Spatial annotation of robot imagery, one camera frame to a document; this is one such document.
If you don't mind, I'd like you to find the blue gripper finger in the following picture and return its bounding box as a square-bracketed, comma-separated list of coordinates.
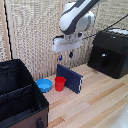
[68, 50, 75, 59]
[58, 53, 64, 62]

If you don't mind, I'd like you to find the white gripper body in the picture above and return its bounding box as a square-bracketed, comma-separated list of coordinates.
[51, 34, 83, 54]

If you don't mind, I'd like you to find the dark blue book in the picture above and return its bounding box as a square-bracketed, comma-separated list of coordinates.
[55, 63, 84, 95]

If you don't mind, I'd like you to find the red plastic cup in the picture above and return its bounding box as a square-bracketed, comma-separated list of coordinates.
[54, 76, 67, 93]

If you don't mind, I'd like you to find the blue plastic bowl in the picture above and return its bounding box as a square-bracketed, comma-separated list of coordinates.
[35, 78, 54, 94]

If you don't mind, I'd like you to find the black paper shredder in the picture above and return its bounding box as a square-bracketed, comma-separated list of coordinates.
[87, 29, 128, 80]

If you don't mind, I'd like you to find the black fabric storage box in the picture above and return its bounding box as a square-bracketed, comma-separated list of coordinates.
[0, 58, 50, 128]

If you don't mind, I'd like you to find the black cable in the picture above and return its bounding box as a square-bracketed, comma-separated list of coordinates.
[82, 13, 128, 41]

